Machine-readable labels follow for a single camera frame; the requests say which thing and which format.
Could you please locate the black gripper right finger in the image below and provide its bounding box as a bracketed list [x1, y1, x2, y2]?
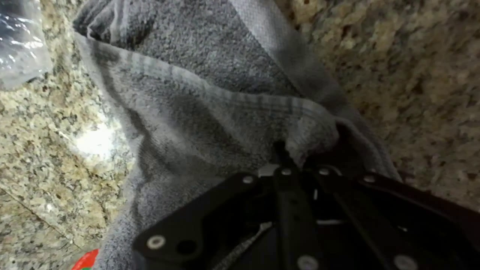
[307, 163, 480, 270]

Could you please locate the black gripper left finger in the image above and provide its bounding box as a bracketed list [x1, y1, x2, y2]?
[133, 140, 322, 270]

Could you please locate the grey terry towel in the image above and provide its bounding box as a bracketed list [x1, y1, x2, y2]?
[73, 0, 404, 270]

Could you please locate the orange and blue packet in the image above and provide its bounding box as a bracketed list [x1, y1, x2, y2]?
[70, 247, 103, 270]

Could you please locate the clear plastic bag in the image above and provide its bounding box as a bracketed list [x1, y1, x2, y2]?
[0, 0, 52, 91]

